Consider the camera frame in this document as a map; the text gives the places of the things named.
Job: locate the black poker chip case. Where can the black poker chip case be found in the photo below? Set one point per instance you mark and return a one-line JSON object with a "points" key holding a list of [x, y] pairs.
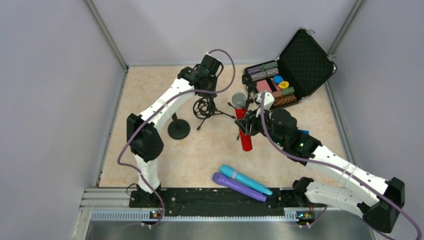
{"points": [[303, 63]]}

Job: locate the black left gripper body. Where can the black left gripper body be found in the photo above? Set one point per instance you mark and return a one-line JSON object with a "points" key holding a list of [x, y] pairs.
{"points": [[205, 87]]}

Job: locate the shock mount tripod stand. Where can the shock mount tripod stand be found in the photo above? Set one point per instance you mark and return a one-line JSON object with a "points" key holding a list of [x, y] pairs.
{"points": [[205, 108]]}

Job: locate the red white chip stack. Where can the red white chip stack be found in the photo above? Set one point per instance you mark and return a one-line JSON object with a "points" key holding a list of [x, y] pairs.
{"points": [[277, 94]]}

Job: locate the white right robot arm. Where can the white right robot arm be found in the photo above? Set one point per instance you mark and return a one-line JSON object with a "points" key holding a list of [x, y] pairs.
{"points": [[378, 201]]}

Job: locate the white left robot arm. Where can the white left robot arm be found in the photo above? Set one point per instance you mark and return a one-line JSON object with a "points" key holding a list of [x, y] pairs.
{"points": [[143, 129]]}

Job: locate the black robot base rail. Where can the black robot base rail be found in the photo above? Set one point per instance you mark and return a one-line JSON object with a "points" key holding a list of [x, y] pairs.
{"points": [[218, 202]]}

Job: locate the blue toy brick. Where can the blue toy brick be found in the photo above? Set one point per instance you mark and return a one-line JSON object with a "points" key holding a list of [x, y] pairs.
{"points": [[304, 131]]}

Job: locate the cyan toy microphone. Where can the cyan toy microphone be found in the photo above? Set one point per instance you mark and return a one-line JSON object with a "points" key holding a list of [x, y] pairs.
{"points": [[232, 173]]}

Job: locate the purple chip stack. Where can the purple chip stack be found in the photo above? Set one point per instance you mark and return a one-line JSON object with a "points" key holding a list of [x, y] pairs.
{"points": [[254, 70]]}

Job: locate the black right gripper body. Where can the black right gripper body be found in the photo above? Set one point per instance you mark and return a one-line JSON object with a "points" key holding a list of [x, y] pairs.
{"points": [[252, 122]]}

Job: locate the green chip stack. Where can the green chip stack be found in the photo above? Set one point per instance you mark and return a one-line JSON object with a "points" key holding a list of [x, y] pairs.
{"points": [[287, 91]]}

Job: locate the black tripod mic stand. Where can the black tripod mic stand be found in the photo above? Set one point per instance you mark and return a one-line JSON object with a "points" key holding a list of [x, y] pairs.
{"points": [[249, 86]]}

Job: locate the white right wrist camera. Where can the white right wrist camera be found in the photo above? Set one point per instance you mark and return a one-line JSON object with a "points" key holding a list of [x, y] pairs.
{"points": [[265, 97]]}

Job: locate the orange black chip stack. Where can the orange black chip stack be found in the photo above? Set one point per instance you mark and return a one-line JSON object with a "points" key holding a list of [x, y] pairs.
{"points": [[284, 100]]}

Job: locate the red playing card deck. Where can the red playing card deck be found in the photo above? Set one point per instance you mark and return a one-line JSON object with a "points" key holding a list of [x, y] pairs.
{"points": [[263, 85]]}

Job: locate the yellow round dealer chip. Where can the yellow round dealer chip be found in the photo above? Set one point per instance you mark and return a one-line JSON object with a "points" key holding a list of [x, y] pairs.
{"points": [[284, 85]]}

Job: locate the black round base stand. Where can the black round base stand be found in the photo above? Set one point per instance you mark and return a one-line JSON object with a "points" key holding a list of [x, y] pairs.
{"points": [[178, 129]]}

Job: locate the blue round dealer chip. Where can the blue round dealer chip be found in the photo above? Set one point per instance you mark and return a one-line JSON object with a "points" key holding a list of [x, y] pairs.
{"points": [[277, 79]]}

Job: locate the red glitter microphone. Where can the red glitter microphone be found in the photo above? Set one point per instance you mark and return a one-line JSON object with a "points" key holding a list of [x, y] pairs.
{"points": [[239, 101]]}

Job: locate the purple toy microphone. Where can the purple toy microphone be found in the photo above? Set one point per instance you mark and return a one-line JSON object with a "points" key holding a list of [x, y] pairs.
{"points": [[223, 180]]}

